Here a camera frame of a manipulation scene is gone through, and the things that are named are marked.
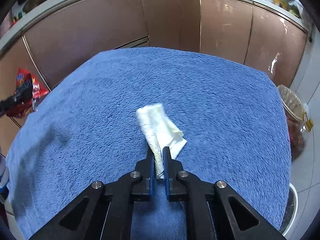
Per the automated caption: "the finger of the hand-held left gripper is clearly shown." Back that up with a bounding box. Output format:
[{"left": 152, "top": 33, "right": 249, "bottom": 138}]
[{"left": 0, "top": 85, "right": 34, "bottom": 117}]

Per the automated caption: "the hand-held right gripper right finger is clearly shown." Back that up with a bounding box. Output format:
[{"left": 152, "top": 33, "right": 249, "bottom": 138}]
[{"left": 162, "top": 146, "right": 287, "bottom": 240}]

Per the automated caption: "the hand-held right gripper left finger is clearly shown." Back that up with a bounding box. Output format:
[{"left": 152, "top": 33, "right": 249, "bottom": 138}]
[{"left": 29, "top": 147, "right": 157, "bottom": 240}]

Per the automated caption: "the red snack packet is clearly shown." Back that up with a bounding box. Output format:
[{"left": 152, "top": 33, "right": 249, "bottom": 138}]
[{"left": 5, "top": 67, "right": 50, "bottom": 118}]

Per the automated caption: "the white tissue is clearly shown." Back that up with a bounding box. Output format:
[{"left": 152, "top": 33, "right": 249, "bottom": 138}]
[{"left": 136, "top": 103, "right": 188, "bottom": 180}]

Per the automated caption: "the beige bin with plastic bag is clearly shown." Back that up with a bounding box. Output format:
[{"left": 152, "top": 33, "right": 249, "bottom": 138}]
[{"left": 277, "top": 84, "right": 307, "bottom": 124}]

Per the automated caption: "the blue fluffy towel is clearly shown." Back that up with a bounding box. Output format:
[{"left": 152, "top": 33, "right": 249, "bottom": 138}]
[{"left": 5, "top": 47, "right": 292, "bottom": 240}]

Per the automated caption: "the blue and white cloth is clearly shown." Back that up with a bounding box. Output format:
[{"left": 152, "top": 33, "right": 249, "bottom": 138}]
[{"left": 0, "top": 154, "right": 10, "bottom": 193}]

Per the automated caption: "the brown kitchen cabinet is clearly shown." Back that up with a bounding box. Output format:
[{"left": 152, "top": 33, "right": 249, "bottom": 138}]
[{"left": 0, "top": 0, "right": 309, "bottom": 130}]

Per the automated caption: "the metal basin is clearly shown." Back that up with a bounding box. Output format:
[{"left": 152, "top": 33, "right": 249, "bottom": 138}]
[{"left": 279, "top": 182, "right": 299, "bottom": 234}]

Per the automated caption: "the cooking oil bottle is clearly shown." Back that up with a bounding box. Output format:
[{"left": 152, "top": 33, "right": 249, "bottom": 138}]
[{"left": 286, "top": 105, "right": 314, "bottom": 160}]

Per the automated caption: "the yellow packaged food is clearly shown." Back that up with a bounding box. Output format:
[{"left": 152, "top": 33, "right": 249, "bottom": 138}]
[{"left": 272, "top": 0, "right": 304, "bottom": 18}]

